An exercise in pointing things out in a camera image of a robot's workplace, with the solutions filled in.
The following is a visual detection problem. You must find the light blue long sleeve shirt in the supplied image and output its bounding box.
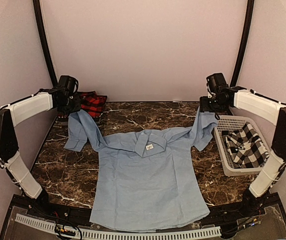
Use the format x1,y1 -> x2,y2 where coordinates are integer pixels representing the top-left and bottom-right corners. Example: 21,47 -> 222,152
65,110 -> 218,232

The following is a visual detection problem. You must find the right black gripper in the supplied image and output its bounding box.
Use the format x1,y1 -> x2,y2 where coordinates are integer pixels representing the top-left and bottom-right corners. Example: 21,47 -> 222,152
200,95 -> 226,113

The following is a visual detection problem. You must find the left black frame post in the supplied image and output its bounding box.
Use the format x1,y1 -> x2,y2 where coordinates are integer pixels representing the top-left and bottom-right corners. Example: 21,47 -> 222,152
32,0 -> 58,87

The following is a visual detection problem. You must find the white slotted cable duct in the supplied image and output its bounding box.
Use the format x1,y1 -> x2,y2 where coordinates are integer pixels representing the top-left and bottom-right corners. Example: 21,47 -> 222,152
15,214 -> 222,240

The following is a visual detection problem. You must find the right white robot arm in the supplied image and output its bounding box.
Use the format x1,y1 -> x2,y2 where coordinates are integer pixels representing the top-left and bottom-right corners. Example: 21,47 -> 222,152
200,87 -> 286,198

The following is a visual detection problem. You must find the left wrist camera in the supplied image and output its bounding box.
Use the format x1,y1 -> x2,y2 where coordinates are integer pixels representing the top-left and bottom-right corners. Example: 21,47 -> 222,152
57,75 -> 79,97

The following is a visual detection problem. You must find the black front rail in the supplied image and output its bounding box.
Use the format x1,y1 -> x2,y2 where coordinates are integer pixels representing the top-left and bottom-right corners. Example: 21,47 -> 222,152
28,201 -> 259,226

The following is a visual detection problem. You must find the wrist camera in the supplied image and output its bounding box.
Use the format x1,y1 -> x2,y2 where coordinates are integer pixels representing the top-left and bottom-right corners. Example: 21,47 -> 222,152
206,73 -> 229,98
57,75 -> 79,97

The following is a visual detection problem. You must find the red black plaid shirt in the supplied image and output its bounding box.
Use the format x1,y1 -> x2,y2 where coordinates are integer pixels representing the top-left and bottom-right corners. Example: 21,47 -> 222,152
79,91 -> 107,119

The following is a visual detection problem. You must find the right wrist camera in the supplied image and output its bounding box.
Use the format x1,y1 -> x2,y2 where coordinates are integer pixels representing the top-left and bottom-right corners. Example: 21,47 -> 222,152
206,73 -> 229,98

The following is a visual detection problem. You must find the right black frame post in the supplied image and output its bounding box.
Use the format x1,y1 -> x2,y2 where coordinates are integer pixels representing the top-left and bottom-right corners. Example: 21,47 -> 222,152
230,0 -> 255,87

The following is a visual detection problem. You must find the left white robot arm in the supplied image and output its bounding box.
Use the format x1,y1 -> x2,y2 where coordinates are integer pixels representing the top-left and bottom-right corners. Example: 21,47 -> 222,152
0,88 -> 81,199

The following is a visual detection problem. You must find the black frame post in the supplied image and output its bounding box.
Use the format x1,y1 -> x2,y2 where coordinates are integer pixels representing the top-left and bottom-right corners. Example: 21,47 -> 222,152
230,0 -> 255,87
32,0 -> 58,87

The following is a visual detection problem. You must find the black white checkered shirt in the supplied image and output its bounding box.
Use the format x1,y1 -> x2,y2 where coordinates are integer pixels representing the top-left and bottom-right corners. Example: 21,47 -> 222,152
222,122 -> 269,169

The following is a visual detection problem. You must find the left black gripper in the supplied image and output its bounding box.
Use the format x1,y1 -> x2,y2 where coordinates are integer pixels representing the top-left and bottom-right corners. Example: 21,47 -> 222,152
58,95 -> 81,115

